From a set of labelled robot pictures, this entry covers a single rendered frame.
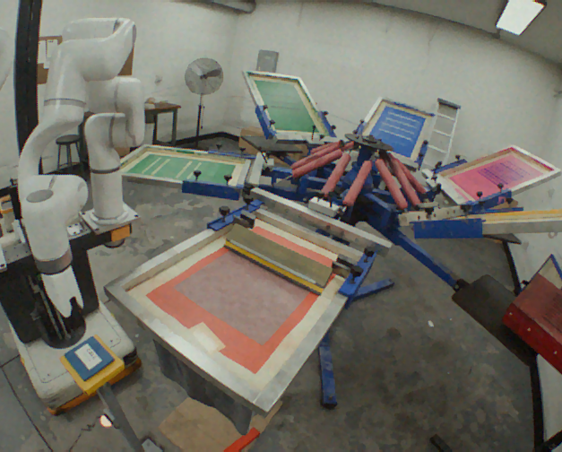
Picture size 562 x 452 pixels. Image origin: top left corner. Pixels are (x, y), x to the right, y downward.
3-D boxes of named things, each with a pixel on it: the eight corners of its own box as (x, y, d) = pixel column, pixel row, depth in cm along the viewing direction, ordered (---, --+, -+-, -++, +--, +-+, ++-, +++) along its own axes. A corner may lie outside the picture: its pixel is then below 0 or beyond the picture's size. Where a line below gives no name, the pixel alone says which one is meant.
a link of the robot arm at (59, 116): (90, 107, 50) (85, 211, 53) (37, 108, 46) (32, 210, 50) (75, 98, 42) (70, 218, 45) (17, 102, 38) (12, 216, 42)
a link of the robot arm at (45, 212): (47, 169, 48) (89, 169, 50) (55, 216, 53) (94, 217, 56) (11, 204, 35) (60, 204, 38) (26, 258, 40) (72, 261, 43)
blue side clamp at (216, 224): (215, 243, 118) (216, 227, 115) (206, 238, 120) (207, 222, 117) (258, 218, 142) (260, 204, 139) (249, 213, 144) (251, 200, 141)
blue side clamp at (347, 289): (346, 309, 97) (352, 294, 94) (332, 303, 99) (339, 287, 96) (371, 268, 121) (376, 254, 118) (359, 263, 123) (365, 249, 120)
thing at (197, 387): (246, 439, 89) (261, 379, 68) (154, 370, 106) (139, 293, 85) (251, 433, 92) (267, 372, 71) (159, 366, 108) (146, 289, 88)
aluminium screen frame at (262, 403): (264, 419, 59) (267, 412, 57) (105, 294, 81) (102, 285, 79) (369, 264, 121) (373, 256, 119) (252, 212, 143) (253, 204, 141)
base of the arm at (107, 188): (82, 209, 85) (76, 163, 78) (114, 199, 95) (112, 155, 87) (99, 229, 78) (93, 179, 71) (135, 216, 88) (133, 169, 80)
